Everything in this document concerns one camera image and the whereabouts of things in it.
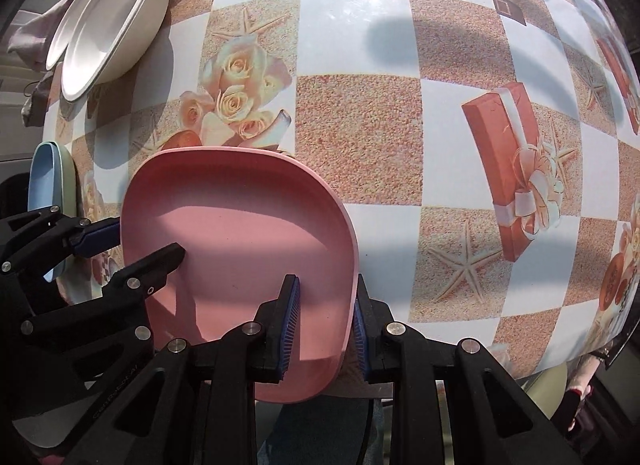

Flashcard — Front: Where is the blue plate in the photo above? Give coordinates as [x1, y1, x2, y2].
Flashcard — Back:
[27, 141, 76, 282]

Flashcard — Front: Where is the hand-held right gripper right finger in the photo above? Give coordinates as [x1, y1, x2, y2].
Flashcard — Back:
[352, 275, 581, 465]

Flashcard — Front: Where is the cream chair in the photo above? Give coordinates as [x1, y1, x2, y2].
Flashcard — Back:
[520, 362, 568, 421]

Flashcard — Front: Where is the grey cloth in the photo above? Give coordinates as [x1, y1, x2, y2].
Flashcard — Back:
[7, 0, 86, 73]

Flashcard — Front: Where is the pink plate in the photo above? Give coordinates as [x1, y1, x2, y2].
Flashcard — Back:
[121, 146, 359, 403]

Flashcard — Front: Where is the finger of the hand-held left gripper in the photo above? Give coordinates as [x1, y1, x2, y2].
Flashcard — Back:
[0, 206, 122, 276]
[20, 242, 187, 341]

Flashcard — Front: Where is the green plate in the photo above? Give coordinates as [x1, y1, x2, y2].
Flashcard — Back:
[54, 144, 82, 222]

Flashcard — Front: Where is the dark cloth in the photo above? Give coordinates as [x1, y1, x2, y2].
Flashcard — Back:
[22, 70, 63, 128]

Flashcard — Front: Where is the white plate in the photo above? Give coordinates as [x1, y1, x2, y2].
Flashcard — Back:
[45, 0, 115, 72]
[61, 0, 163, 102]

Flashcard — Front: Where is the person's blue jeans leg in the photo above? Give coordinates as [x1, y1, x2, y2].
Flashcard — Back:
[257, 380, 388, 465]

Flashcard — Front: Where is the printed checkered tablecloth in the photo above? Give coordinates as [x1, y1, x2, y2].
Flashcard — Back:
[42, 0, 640, 386]

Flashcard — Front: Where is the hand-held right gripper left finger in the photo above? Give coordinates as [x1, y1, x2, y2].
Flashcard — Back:
[62, 275, 302, 465]

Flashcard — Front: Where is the cream bowl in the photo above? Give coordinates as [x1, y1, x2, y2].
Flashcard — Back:
[92, 0, 172, 86]

